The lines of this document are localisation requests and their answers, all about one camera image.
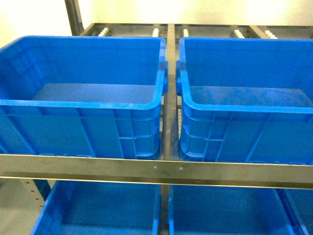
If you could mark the blue bin upper left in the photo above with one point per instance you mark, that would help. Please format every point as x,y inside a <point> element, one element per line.
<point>82,96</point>

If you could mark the blue bin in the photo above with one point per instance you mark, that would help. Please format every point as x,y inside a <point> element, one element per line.
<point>82,96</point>
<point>91,208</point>
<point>196,210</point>
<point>246,100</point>

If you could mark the blue bin upper right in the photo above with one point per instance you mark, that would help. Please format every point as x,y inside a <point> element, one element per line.
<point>246,100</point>

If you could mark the blue bin lower right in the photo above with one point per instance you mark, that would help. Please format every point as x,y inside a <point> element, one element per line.
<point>196,210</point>

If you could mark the blue bin lower left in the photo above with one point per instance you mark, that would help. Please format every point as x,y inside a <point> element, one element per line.
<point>91,208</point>

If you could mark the grey metal shelf rack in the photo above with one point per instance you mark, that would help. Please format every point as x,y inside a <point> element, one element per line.
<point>19,18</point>

